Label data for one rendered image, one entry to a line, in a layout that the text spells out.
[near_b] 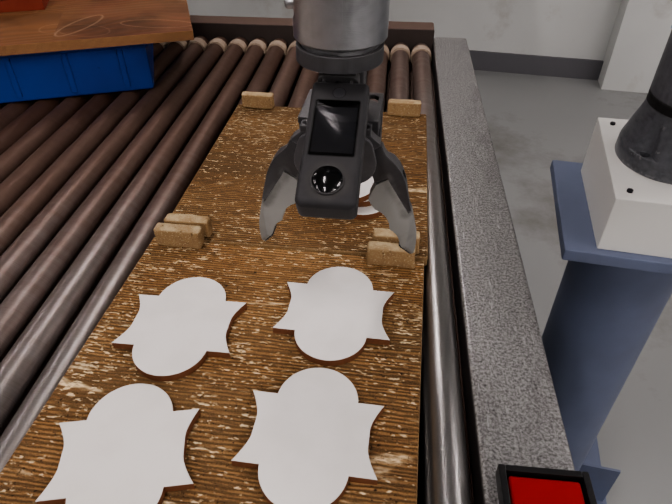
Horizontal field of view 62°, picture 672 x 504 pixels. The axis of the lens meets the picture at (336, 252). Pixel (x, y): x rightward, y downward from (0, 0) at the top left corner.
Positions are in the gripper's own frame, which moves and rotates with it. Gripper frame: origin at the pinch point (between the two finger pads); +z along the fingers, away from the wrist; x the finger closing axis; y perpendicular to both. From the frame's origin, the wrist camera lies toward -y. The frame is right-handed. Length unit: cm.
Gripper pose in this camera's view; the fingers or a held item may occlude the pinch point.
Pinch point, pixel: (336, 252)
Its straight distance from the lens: 55.5
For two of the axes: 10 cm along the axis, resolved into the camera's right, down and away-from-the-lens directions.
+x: -9.9, -0.9, 1.1
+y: 1.4, -6.2, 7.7
